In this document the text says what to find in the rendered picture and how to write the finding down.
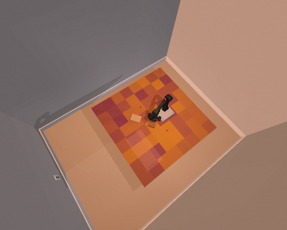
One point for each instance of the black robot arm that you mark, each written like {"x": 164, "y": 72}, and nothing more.
{"x": 163, "y": 105}

